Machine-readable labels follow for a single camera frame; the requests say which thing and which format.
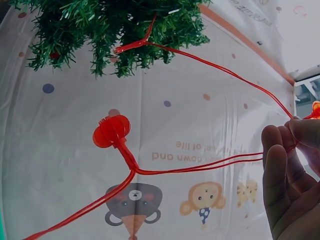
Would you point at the green artificial christmas tree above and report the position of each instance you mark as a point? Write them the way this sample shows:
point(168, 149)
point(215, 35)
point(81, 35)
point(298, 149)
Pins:
point(105, 22)

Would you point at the person's right hand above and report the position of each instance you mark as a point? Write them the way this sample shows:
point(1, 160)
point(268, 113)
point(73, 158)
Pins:
point(292, 200)

